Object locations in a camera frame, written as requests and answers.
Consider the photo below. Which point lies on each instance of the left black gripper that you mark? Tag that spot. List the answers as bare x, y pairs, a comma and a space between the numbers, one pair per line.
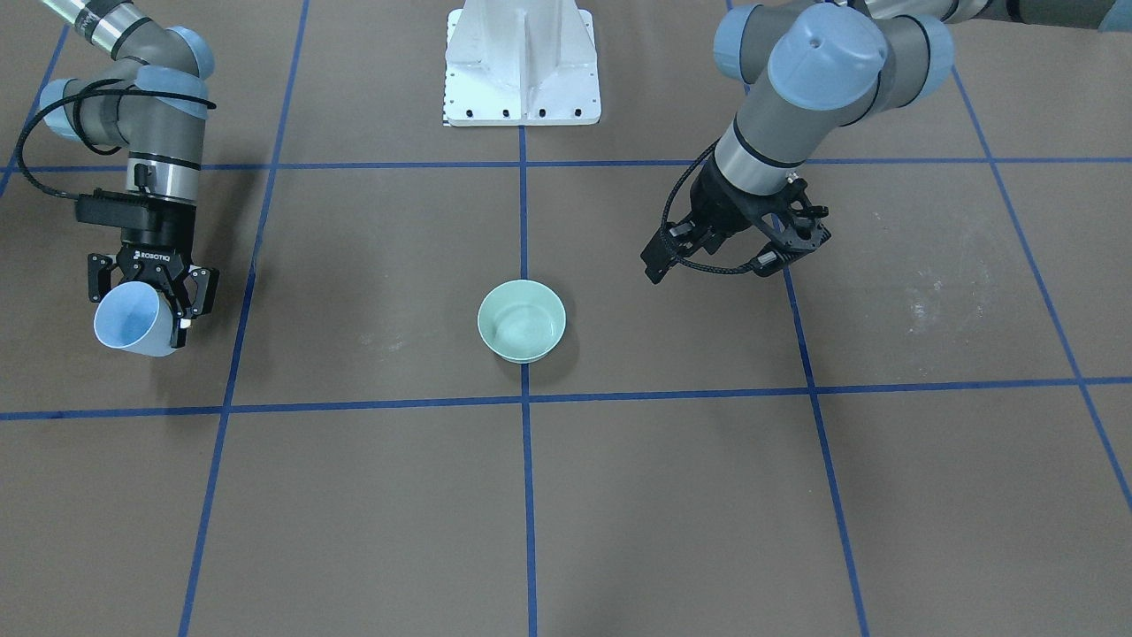
725, 206

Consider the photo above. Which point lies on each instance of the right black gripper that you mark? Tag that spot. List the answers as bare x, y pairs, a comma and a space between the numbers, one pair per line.
156, 257

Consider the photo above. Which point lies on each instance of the blue plastic cup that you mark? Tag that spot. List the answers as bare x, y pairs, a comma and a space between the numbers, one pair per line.
134, 317

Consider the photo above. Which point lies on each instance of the green ceramic bowl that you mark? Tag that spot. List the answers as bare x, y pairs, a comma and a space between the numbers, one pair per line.
521, 321

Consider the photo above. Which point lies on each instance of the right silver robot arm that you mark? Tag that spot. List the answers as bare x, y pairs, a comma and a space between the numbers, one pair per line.
152, 103

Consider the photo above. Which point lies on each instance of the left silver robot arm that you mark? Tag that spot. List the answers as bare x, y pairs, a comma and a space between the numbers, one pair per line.
811, 67

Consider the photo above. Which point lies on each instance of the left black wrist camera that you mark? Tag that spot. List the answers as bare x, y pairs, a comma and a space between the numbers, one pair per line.
793, 225

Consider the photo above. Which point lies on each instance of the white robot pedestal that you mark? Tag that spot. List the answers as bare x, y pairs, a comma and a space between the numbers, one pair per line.
521, 64

